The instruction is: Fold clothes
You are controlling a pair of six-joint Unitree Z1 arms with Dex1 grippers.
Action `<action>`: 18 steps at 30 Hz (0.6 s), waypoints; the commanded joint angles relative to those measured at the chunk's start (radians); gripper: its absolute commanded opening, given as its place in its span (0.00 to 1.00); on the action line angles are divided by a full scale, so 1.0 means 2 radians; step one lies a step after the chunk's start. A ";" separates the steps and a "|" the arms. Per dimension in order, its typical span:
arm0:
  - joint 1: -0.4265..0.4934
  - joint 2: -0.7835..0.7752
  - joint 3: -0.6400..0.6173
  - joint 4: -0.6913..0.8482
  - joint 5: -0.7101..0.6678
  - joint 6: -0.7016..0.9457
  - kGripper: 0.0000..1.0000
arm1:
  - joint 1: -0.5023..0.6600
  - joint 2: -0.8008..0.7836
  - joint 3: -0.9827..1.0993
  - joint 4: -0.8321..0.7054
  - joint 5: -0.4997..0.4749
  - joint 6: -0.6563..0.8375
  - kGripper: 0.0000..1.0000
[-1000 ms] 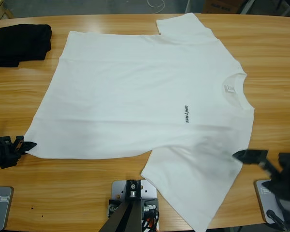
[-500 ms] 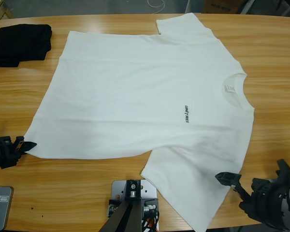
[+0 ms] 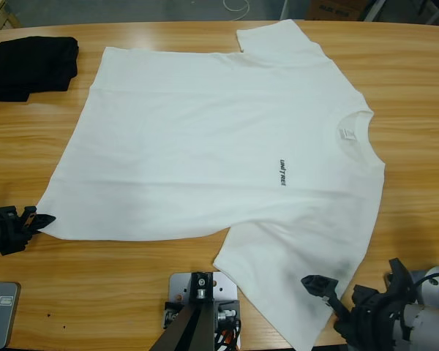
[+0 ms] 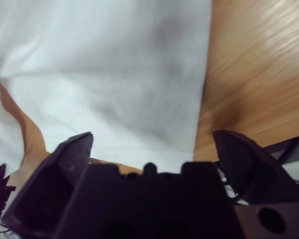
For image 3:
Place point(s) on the folded black clothes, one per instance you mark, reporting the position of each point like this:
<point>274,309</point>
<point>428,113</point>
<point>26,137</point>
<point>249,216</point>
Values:
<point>22,69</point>

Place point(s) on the white Unitree t-shirt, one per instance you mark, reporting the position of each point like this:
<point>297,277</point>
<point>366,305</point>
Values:
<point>205,146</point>

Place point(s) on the cardboard box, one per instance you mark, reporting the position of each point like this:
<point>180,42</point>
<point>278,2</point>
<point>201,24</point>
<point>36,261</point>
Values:
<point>333,9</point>

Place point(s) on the black clamp with pulley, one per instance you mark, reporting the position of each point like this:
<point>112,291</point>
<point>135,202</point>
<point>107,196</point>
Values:
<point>201,283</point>

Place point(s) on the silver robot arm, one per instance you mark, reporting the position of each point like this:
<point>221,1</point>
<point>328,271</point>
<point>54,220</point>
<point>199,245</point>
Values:
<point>435,321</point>

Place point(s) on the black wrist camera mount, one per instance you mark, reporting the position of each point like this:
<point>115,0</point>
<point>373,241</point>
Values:
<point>3,212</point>
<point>400,272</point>

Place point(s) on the grey metal frame leg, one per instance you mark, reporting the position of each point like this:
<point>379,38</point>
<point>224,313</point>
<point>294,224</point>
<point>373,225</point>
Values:
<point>374,9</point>

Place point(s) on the dark camera post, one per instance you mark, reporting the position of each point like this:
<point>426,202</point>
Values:
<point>183,332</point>

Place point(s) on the black side bracket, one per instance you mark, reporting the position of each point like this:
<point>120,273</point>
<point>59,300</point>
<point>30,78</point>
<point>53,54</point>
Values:
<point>173,311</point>
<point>228,311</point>

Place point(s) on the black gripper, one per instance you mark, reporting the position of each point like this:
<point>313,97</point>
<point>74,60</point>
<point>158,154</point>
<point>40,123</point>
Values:
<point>373,321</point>
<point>3,237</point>

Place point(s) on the grey base plate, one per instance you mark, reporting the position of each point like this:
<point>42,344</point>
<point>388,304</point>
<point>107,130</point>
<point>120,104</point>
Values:
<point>5,314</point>

